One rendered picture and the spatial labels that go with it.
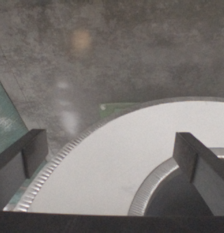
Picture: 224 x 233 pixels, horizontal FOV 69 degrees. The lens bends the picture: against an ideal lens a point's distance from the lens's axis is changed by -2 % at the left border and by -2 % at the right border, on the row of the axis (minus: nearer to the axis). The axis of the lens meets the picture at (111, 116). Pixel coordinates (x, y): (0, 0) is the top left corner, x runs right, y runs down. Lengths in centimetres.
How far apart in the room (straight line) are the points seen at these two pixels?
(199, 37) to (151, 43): 22
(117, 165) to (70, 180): 15
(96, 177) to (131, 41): 66
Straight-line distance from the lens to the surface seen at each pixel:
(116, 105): 106
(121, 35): 90
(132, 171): 53
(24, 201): 57
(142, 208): 48
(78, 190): 53
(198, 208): 93
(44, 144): 16
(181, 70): 98
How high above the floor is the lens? 87
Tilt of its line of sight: 49 degrees down
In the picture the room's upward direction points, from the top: 168 degrees counter-clockwise
